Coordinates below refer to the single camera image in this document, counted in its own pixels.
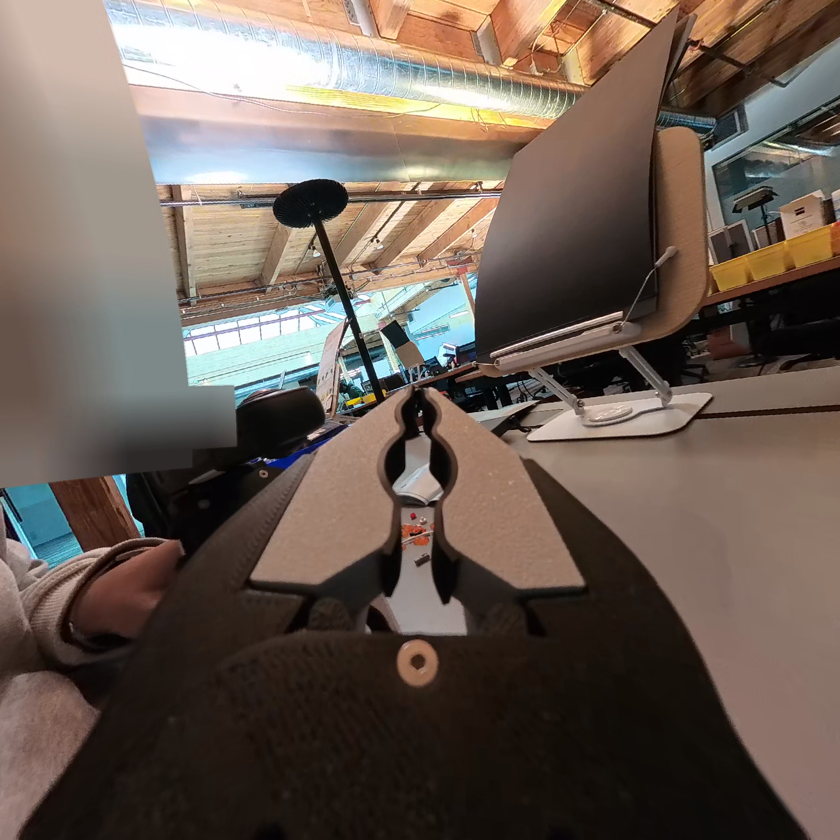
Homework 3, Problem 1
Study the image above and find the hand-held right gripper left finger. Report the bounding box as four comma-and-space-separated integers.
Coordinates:
248, 386, 422, 619

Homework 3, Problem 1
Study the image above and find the wooden post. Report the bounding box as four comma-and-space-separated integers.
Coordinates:
49, 476, 143, 553

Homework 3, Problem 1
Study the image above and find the white cardboard box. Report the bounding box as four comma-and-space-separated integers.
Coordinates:
781, 190, 832, 241

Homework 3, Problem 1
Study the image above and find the white thin cable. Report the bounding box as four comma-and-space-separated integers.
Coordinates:
619, 245, 679, 327

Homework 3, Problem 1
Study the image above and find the yellow storage bin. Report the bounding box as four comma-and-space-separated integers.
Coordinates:
709, 255, 756, 294
745, 243, 798, 282
787, 225, 840, 269

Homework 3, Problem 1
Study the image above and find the beige printed board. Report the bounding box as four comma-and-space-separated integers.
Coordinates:
317, 318, 350, 413

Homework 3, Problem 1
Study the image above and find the black pole lamp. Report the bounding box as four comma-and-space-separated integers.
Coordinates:
272, 178, 389, 396

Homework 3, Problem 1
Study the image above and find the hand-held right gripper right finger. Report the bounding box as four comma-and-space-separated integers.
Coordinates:
422, 387, 587, 622

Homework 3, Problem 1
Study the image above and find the lego instruction booklet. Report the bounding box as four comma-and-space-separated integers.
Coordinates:
392, 459, 448, 508

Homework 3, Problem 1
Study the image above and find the person's left hand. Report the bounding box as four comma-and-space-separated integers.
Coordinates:
77, 542, 186, 635

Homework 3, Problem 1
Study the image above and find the black portable monitor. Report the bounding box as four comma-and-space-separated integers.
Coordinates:
472, 7, 681, 366

